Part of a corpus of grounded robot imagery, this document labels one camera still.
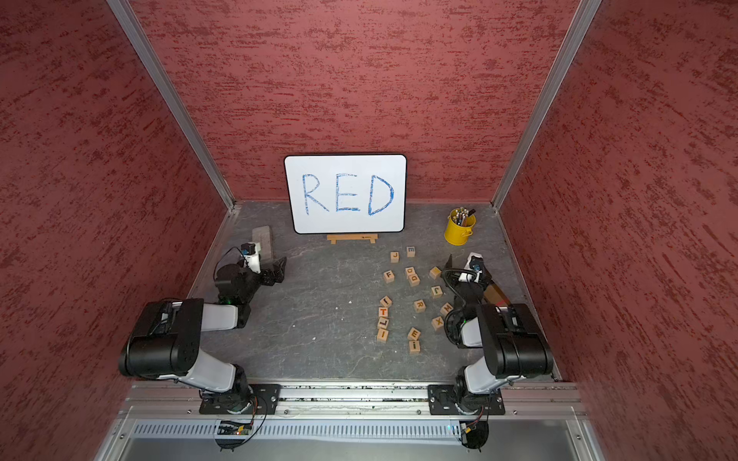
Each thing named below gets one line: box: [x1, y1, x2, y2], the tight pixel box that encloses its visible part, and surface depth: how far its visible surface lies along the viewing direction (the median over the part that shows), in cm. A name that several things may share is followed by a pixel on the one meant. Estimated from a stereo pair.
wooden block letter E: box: [406, 326, 422, 341], surface depth 85 cm
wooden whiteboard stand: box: [326, 233, 379, 245], surface depth 107 cm
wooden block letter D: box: [408, 273, 421, 288], surface depth 97 cm
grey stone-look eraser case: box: [251, 225, 272, 255], surface depth 109 cm
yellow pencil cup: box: [443, 206, 477, 246], surface depth 102 cm
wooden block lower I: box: [376, 328, 390, 342], surface depth 85 cm
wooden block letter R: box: [413, 298, 427, 315], surface depth 91 cm
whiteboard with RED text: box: [283, 153, 408, 235], surface depth 100 cm
